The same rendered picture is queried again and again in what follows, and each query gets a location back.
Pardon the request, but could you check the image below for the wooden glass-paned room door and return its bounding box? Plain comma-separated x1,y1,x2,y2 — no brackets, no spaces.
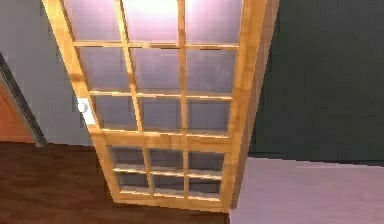
41,0,280,214

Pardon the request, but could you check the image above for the orange room door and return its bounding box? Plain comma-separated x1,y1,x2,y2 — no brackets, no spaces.
0,51,49,148

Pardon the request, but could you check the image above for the white door handle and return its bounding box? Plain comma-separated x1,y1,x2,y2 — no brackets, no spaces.
76,97,97,127

